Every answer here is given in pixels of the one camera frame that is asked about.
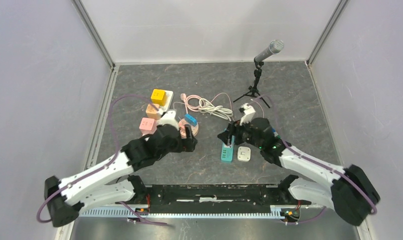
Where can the small pink plug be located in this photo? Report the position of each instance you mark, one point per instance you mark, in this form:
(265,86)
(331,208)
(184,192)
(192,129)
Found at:
(182,123)

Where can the white plug adapter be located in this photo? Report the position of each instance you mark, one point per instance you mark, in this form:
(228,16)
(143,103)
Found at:
(243,154)

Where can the black tripod stand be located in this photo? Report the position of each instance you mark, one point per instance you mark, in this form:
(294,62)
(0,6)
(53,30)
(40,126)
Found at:
(253,91)

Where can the pink cube plug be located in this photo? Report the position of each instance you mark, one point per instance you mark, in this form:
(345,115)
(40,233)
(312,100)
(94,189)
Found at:
(147,126)

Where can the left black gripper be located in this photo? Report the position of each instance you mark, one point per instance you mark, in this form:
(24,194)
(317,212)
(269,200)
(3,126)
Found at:
(190,142)

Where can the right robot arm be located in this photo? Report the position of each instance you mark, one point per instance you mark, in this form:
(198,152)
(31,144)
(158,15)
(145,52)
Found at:
(346,190)

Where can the round pink socket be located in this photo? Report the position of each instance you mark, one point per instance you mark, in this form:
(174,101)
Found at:
(194,131)

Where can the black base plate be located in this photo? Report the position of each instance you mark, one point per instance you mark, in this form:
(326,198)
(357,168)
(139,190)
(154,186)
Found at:
(212,198)

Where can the teal power strip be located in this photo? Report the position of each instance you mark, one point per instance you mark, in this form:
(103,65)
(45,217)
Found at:
(227,151)

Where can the yellow cube plug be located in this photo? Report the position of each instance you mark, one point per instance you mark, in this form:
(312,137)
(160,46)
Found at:
(159,96)

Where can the grey microphone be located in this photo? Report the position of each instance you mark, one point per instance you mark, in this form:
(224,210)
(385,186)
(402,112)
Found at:
(275,47)

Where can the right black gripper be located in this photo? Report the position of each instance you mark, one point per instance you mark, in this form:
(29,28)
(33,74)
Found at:
(226,136)

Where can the blue white green block stack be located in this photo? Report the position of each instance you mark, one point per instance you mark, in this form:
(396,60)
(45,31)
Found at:
(275,133)

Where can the orange cube plug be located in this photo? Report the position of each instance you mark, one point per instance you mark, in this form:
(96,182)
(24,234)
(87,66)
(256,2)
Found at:
(152,111)

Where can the blue plug adapter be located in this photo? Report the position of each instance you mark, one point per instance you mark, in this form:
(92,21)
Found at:
(190,120)

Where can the white power strip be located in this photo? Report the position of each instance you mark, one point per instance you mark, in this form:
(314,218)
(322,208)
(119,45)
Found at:
(170,95)

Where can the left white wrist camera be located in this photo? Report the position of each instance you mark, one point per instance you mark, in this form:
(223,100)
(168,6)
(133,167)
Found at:
(169,118)

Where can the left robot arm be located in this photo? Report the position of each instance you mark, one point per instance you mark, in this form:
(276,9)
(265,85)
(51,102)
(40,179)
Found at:
(68,197)

